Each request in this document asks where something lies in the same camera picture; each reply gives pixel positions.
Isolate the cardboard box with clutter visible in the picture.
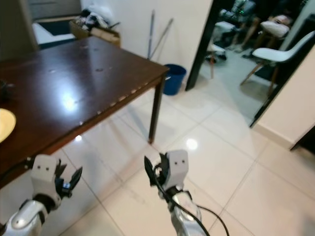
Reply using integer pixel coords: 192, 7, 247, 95
70, 7, 122, 47

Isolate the blue broom pole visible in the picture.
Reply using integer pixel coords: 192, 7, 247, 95
147, 10, 156, 59

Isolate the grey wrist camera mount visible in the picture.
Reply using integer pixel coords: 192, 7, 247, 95
169, 150, 190, 191
31, 154, 58, 196

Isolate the grey broom pole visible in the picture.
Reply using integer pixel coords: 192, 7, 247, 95
152, 19, 174, 59

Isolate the dark brown wooden table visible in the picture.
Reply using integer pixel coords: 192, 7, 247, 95
0, 36, 170, 190

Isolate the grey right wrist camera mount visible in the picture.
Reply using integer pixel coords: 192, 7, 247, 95
169, 150, 190, 191

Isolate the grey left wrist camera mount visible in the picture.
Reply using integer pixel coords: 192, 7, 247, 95
31, 154, 58, 196

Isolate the blue plastic bucket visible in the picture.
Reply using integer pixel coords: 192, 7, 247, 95
163, 64, 187, 96

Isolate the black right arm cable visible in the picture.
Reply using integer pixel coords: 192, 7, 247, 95
155, 167, 230, 236

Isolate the small white stool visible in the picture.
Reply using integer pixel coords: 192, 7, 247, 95
207, 42, 227, 79

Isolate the pale yellow plate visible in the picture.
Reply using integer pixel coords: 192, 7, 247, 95
0, 108, 17, 143

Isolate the white chair with wooden legs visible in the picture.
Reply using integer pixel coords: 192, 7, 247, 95
241, 30, 315, 96

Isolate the black door frame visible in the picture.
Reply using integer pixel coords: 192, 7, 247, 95
186, 0, 223, 91

